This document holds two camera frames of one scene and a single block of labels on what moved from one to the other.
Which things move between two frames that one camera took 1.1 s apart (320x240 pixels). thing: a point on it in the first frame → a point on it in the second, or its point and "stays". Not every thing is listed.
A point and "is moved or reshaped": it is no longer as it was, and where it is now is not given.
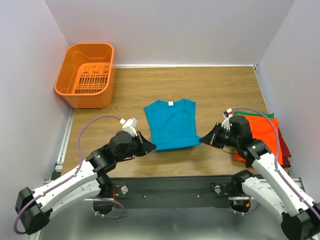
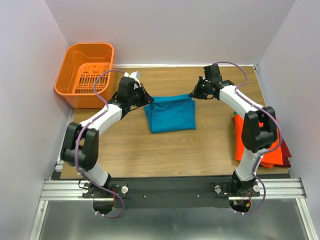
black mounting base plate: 172,192 stays
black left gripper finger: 146,146 → 144,98
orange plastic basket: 86,75 stays
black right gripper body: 226,138 → 208,84
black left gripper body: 135,149 → 133,98
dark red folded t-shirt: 285,153 stays
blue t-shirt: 173,124 is moved or reshaped
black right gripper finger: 211,139 → 200,89
